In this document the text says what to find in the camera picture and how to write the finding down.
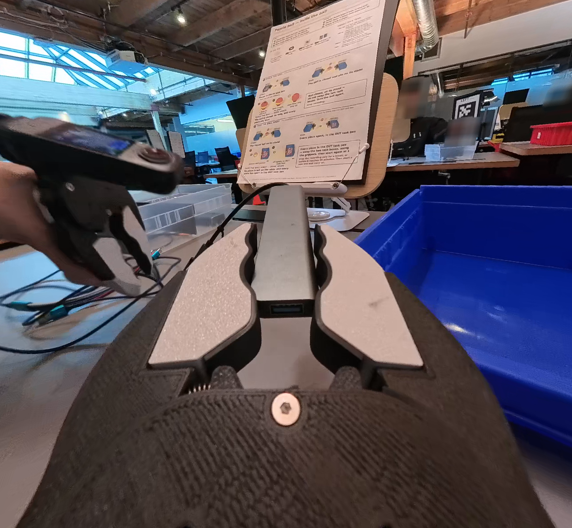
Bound black hub cable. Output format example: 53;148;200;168
183;185;289;271

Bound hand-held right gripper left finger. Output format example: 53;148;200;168
147;223;261;370

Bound small clear plastic container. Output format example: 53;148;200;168
425;143;477;162

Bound black monitor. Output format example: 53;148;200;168
226;95;256;130

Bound red plastic bin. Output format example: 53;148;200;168
530;122;572;147

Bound printed instruction sheet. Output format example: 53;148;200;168
238;0;389;184

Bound wooden table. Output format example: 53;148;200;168
386;140;572;174

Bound white ceiling unit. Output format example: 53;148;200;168
105;49;149;76

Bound tangle of thin cables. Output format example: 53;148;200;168
0;246;190;355

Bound dark grey USB hub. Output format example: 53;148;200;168
250;185;321;318

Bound black and white marker tag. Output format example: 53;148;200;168
452;93;484;122

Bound grey desk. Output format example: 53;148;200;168
0;208;572;528

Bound clear plastic organizer box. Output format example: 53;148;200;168
130;183;234;237

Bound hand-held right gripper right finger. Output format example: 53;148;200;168
312;223;425;370

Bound person's left hand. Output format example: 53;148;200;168
0;163;113;290

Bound blue plastic bin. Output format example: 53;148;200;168
355;185;572;446

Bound instruction sheet on stand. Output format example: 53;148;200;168
236;0;405;233

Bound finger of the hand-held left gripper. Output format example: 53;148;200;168
109;201;153;275
91;235;144;297

